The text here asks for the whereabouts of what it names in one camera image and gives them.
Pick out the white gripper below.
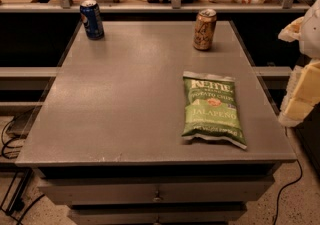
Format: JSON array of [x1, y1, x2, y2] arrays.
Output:
[[278, 0, 320, 127]]

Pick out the green jalapeno chip bag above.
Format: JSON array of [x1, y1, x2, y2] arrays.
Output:
[[182, 71, 247, 149]]

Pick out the tan soda can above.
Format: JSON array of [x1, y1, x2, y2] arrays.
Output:
[[193, 9, 217, 50]]

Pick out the blue pepsi can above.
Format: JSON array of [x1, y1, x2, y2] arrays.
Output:
[[80, 0, 104, 40]]

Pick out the round metal drawer knob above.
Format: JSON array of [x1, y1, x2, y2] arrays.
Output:
[[153, 191, 163, 203]]

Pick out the upper grey drawer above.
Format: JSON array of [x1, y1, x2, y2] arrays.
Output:
[[39, 176, 274, 205]]

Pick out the grey drawer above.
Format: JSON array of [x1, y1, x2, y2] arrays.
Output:
[[39, 176, 274, 205], [68, 204, 247, 225]]

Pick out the lower grey drawer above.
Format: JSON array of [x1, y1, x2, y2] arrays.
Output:
[[68, 204, 247, 225]]

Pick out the black cable right floor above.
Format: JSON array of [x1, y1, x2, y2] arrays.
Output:
[[271, 159, 304, 225]]

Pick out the black cables left floor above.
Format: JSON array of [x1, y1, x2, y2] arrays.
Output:
[[0, 108, 46, 225]]

